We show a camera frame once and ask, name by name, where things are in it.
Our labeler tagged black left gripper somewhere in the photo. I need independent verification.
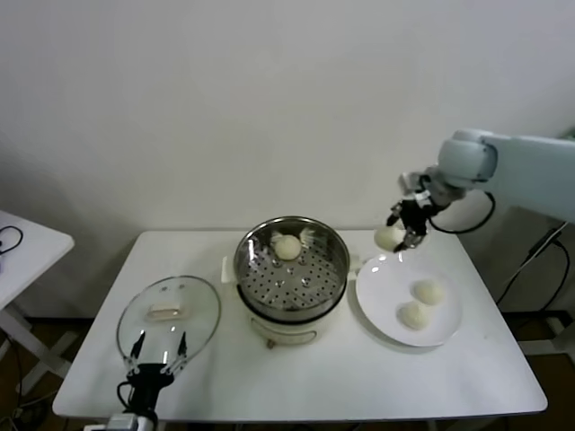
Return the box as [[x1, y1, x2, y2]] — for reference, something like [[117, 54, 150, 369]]
[[125, 331, 188, 412]]

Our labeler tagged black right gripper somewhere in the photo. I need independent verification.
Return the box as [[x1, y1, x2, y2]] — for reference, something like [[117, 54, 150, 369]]
[[386, 197, 433, 253]]

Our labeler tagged white steamed baozi bun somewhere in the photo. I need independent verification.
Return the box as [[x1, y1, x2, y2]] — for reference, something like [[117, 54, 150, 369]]
[[374, 225, 404, 252], [395, 301, 431, 331], [411, 279, 447, 305], [272, 235, 301, 261]]

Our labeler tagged glass lid with cream handle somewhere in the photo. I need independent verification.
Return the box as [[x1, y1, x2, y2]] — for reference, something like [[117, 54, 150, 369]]
[[117, 275, 223, 369]]

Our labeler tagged stainless steel steamer basket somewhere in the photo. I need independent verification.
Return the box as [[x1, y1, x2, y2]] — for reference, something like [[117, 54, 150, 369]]
[[221, 216, 363, 320]]

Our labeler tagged white round plate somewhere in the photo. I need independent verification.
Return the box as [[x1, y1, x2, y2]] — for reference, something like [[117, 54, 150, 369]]
[[356, 253, 465, 347]]

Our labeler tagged cream electric cooking pot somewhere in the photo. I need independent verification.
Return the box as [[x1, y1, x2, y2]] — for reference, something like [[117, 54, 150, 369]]
[[236, 277, 349, 349]]

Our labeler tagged white folding side table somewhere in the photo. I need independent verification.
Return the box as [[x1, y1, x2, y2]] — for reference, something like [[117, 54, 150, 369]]
[[0, 209, 76, 396]]

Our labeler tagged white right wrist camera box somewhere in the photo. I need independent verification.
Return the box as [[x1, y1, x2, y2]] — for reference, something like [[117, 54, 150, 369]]
[[398, 169, 426, 195]]

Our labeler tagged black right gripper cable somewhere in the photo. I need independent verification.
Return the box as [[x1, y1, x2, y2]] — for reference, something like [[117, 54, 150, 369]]
[[429, 190, 497, 234]]

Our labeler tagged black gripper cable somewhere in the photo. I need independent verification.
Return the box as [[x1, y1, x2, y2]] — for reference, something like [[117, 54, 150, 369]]
[[429, 190, 497, 234], [116, 380, 136, 410]]

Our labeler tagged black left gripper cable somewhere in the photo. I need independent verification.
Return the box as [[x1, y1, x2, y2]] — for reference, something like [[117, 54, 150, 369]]
[[116, 380, 136, 410]]

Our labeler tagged thin black looped cable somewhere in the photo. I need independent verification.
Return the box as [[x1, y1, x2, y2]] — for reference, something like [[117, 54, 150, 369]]
[[0, 224, 26, 257]]

